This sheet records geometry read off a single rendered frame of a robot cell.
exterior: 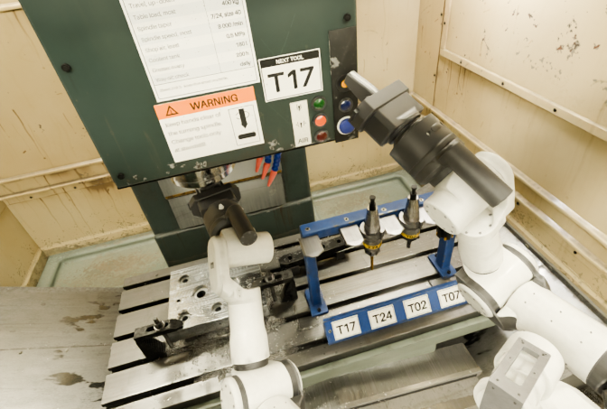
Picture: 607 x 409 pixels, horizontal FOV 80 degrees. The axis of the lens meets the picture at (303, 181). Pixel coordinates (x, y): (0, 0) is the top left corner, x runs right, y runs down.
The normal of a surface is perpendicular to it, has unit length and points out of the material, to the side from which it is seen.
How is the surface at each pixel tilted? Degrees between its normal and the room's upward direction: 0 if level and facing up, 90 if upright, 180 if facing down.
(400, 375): 8
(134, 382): 0
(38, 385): 24
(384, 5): 90
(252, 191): 90
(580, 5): 90
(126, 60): 90
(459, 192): 38
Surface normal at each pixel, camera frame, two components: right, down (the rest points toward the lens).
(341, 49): 0.25, 0.56
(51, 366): 0.29, -0.82
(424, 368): 0.02, -0.82
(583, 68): -0.96, 0.23
